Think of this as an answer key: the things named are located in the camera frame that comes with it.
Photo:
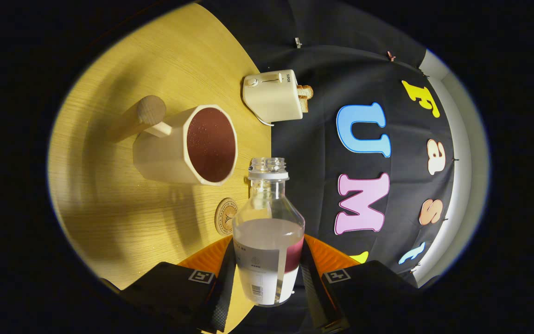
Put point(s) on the small reddish clip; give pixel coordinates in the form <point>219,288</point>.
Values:
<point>390,56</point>

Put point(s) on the cream toaster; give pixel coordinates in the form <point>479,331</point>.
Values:
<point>271,97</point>

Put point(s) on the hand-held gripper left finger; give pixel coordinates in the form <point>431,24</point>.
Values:
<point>224,297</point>

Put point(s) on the small white clip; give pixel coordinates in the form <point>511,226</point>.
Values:
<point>298,42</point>

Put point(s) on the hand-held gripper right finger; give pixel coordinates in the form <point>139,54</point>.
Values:
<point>311,287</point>

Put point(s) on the toasted bread slice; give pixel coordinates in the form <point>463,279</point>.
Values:
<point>304,105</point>
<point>306,91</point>

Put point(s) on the clear juice bottle white label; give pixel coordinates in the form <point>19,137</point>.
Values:
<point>267,241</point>

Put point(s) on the wooden table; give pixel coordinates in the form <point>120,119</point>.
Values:
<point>109,204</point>

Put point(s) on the black backdrop cloth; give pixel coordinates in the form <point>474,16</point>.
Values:
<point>313,185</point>

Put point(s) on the round cork coaster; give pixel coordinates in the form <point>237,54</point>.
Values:
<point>225,216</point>

